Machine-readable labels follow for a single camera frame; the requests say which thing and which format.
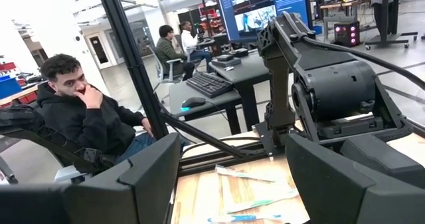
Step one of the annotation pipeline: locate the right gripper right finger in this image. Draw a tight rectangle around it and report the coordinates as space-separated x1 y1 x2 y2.
285 133 425 224

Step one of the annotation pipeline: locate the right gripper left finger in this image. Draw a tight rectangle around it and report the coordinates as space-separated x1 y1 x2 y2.
64 133 181 224

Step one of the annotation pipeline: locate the green toothbrush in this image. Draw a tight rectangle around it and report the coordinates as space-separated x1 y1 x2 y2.
227 189 300 215
214 164 277 184

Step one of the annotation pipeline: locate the blue toothbrush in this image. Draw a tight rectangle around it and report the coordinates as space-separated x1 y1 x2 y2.
207 213 284 224

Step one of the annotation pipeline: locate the person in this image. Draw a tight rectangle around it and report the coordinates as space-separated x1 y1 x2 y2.
179 20 213 65
154 24 197 82
35 53 187 167

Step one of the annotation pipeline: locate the black computer mouse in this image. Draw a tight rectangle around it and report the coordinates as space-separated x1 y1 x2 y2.
181 96 207 113

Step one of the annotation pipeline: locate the black keyboard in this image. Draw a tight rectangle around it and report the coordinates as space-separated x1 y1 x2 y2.
185 71 235 99

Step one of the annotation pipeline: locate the grey office chair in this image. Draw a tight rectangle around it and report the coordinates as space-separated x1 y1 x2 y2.
145 44 187 85

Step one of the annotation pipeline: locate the white glazed door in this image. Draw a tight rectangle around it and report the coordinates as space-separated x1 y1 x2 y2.
86 33 114 70

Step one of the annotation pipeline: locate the black boxes stack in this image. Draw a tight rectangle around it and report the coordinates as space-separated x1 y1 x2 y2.
211 47 250 68

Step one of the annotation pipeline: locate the grey office desk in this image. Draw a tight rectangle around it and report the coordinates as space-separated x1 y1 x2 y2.
169 49 272 135

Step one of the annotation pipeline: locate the black mesh office chair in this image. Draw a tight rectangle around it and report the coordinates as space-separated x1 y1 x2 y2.
0 104 117 185

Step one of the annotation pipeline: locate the black pink-lit computer tower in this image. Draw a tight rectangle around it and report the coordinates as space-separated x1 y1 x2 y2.
333 20 361 48

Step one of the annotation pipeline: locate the blue storage bin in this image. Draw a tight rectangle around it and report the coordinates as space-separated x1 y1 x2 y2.
0 76 23 100

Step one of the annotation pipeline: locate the black standing desk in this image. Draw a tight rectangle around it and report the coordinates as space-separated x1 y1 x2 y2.
360 0 420 51

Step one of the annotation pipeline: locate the large blue-screen monitor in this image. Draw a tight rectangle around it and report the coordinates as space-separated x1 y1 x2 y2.
214 0 313 44

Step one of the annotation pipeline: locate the black aluminium table frame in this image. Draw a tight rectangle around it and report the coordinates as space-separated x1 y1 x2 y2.
94 0 276 177

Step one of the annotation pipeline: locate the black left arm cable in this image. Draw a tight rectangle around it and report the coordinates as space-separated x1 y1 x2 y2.
292 31 425 91

